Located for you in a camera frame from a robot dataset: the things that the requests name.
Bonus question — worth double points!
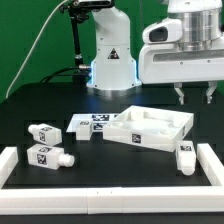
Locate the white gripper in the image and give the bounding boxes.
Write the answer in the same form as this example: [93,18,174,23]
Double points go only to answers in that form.
[138,41,224,105]

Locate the white square table top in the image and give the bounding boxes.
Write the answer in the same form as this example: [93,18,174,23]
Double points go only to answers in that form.
[103,106,194,152]

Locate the black camera stand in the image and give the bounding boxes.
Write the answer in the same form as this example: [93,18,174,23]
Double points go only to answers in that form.
[59,0,89,85]

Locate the white U-shaped fence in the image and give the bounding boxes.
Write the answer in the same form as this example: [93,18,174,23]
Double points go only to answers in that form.
[0,144,224,215]

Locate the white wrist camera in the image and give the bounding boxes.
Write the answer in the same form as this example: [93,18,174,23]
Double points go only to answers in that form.
[142,18,183,44]

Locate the white cable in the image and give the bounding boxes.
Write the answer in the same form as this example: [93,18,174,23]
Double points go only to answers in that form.
[4,0,71,100]

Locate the black cables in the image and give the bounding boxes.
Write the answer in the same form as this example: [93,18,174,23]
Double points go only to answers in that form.
[39,66,91,84]

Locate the paper sheet with tags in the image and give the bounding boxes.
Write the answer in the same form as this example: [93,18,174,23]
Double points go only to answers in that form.
[66,113,117,133]

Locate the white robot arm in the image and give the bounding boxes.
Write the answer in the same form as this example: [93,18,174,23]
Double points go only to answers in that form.
[72,0,224,99]

